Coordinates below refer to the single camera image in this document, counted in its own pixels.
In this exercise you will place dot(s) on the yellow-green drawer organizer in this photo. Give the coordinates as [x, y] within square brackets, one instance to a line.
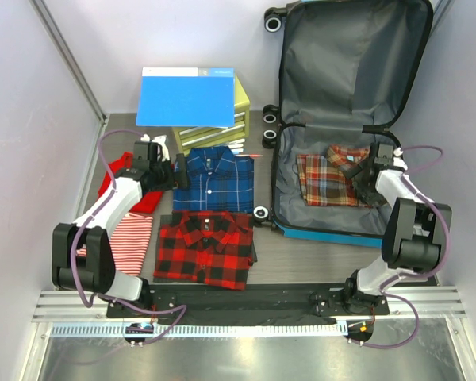
[201, 137]

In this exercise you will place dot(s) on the aluminium corner post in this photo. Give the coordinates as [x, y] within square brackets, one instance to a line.
[53, 30]

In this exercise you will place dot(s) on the blue open suitcase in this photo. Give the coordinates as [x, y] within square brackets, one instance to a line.
[345, 75]

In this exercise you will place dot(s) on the blue plaid shirt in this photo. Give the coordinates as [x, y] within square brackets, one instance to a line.
[219, 181]

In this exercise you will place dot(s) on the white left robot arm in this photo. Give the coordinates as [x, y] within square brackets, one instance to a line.
[82, 258]

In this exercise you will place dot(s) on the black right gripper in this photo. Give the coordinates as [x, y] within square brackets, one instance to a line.
[369, 196]

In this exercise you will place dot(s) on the red white striped garment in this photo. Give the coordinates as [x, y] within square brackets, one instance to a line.
[129, 243]

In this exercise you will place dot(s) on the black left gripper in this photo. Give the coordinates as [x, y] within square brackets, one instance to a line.
[181, 177]

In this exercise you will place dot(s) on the blue white flat box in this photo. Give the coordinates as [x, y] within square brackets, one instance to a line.
[186, 97]

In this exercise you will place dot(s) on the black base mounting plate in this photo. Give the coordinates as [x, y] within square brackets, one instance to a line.
[265, 304]

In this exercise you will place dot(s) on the slotted cable duct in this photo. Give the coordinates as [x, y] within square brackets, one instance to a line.
[146, 331]

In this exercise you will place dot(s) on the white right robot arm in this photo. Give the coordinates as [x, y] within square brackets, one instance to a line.
[416, 239]

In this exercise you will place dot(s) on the brown plaid shirt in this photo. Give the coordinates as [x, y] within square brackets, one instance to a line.
[322, 180]

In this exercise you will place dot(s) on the red black checked shirt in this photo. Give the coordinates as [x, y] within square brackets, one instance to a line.
[204, 248]

